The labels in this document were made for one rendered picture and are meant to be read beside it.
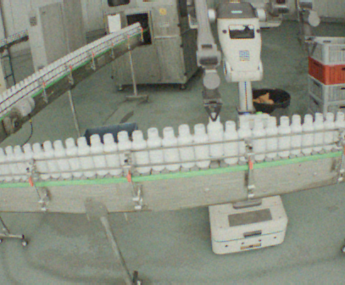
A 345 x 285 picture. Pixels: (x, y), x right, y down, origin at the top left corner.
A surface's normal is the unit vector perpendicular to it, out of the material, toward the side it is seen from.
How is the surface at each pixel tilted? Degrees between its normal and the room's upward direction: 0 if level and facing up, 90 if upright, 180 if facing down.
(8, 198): 90
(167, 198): 90
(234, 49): 90
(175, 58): 91
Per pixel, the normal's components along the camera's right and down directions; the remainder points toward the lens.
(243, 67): -0.01, 0.47
